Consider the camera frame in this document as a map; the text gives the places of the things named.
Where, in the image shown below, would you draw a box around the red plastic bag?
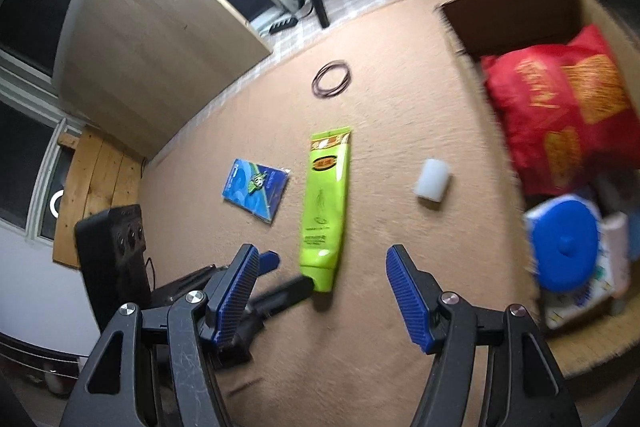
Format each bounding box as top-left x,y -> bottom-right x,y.
481,25 -> 640,198

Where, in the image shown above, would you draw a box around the small white bottle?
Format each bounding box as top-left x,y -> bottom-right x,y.
602,213 -> 632,315

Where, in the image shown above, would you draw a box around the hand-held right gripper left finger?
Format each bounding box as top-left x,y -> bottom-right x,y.
60,243 -> 261,427

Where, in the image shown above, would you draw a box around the blue card packet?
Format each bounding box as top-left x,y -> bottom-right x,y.
222,158 -> 291,224

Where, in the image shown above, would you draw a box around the wooden plank bench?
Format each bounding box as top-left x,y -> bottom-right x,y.
52,127 -> 143,268

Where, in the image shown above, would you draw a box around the cardboard box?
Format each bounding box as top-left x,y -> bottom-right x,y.
434,0 -> 640,388

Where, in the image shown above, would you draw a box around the brown hair ties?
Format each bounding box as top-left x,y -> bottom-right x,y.
311,60 -> 352,98

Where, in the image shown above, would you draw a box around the wooden cabinet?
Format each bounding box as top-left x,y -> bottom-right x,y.
52,0 -> 273,160

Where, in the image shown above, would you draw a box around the green tube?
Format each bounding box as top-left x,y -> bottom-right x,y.
298,128 -> 353,294

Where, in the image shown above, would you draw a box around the blue round container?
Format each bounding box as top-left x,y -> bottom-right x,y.
531,199 -> 601,293

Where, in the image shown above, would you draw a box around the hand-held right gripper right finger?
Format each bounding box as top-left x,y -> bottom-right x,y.
386,244 -> 583,427

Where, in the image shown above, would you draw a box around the patterned tissue pack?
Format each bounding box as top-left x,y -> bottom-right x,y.
522,196 -> 618,330

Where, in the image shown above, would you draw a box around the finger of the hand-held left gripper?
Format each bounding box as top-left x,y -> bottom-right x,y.
247,274 -> 317,323
257,251 -> 279,276

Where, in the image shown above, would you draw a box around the white translucent cap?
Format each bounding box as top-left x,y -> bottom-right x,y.
413,158 -> 452,202

